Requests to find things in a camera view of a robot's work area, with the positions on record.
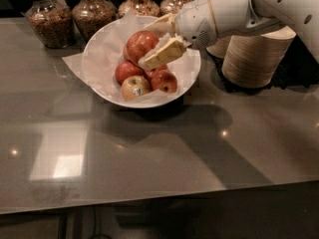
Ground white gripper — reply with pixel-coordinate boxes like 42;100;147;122
138;0;217;71

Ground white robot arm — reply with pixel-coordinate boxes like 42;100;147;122
138;0;319;70

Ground hidden middle red apple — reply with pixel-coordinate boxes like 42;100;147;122
144;65;168;82

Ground back red-yellow apple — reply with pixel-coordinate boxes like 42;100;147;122
123;45;131;61

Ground front yellow-green apple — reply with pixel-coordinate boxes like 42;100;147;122
121;76;152;101

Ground white bowl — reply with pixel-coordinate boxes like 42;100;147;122
81;15;202;110

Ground back stack paper bowls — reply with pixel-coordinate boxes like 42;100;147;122
206;36;231;59

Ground white paper liner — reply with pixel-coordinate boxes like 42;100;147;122
62;11;199;105

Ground far left cereal jar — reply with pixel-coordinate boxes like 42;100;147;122
26;0;75;49

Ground black mat under bowls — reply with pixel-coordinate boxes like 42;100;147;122
209;37;319;94

